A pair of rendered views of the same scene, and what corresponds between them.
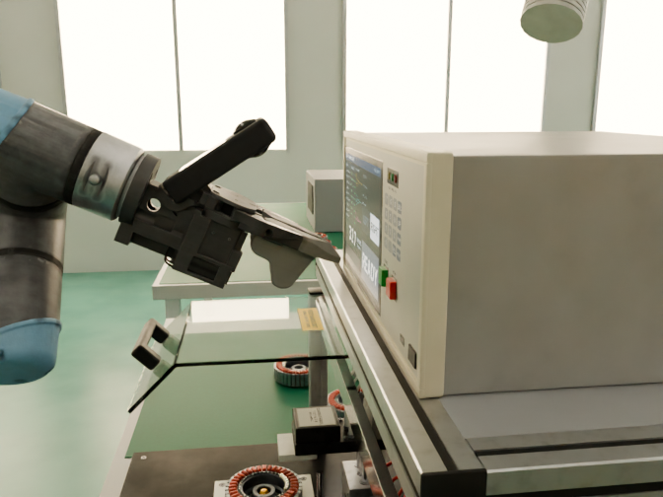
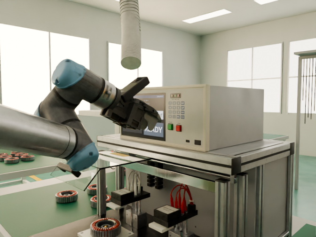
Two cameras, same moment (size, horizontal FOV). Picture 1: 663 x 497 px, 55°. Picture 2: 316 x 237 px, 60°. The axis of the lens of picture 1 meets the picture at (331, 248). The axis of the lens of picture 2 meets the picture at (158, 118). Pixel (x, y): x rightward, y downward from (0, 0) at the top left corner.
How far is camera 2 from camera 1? 0.54 m
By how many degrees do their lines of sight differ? 37
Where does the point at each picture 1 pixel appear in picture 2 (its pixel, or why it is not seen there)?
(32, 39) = not seen: outside the picture
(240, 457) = (75, 225)
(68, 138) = (98, 78)
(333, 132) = not seen: outside the picture
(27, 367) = (93, 159)
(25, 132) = (88, 75)
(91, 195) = (106, 98)
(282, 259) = (151, 121)
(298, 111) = not seen: outside the picture
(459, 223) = (210, 102)
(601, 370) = (233, 141)
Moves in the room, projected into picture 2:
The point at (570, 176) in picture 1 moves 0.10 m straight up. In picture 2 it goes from (226, 91) to (227, 60)
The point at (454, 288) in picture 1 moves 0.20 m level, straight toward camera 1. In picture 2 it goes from (210, 120) to (259, 125)
